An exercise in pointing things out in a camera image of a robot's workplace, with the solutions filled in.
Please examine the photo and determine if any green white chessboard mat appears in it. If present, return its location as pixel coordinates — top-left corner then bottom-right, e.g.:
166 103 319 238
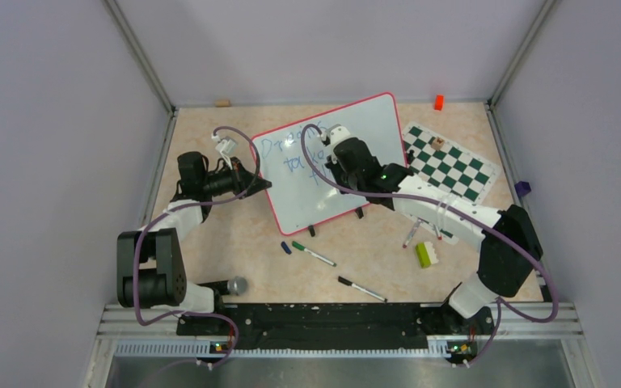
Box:
402 124 503 245

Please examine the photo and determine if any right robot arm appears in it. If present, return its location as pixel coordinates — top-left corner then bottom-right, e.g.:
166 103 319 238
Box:
321 135 543 333

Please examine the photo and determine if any blue marker cap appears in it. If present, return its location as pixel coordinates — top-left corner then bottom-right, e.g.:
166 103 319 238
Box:
281 242 292 255

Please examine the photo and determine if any red marker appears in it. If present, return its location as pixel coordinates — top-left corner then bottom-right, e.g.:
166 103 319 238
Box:
433 226 443 241

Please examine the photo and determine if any purple cable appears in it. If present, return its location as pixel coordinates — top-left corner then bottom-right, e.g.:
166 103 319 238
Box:
300 124 560 370
133 125 260 370

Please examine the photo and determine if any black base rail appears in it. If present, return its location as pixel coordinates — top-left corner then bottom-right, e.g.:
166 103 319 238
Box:
176 303 494 351

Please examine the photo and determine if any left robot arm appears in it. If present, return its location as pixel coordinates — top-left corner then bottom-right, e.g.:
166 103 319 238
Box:
116 151 272 334

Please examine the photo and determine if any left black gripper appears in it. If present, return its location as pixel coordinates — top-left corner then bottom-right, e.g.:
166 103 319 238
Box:
202 157 271 200

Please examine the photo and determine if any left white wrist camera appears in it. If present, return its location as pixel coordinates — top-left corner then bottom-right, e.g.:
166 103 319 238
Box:
211 135 238 158

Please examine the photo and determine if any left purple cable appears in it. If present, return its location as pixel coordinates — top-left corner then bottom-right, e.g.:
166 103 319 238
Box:
133 125 260 370

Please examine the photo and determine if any white board with pink frame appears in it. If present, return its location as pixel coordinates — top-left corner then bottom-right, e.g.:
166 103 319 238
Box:
253 92 406 235

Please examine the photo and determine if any pink purple marker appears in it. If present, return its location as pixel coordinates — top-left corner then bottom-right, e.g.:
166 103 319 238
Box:
402 218 422 249

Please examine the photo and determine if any wooden cube chess piece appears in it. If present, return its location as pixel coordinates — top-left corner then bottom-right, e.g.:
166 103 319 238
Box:
431 137 446 150

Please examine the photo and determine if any green white toy brick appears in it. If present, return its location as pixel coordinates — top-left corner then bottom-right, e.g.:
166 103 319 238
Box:
415 242 439 269

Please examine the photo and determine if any green capped marker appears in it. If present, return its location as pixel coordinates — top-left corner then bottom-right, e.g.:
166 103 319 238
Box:
292 241 337 267

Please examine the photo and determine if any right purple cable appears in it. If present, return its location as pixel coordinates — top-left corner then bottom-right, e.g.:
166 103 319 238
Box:
300 124 560 370

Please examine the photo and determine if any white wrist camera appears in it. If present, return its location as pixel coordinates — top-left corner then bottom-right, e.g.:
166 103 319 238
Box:
211 135 238 158
321 124 352 147

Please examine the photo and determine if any purple toy block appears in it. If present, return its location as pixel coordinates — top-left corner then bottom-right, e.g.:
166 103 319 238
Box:
514 181 532 198

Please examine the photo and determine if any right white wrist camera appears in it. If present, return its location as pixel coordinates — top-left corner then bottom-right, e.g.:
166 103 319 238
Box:
321 124 352 147

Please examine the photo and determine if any orange toy block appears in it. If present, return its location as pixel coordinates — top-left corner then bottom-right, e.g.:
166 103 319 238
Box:
433 95 446 111

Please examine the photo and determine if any black capped marker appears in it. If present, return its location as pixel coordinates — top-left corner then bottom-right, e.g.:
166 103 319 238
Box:
337 276 388 303

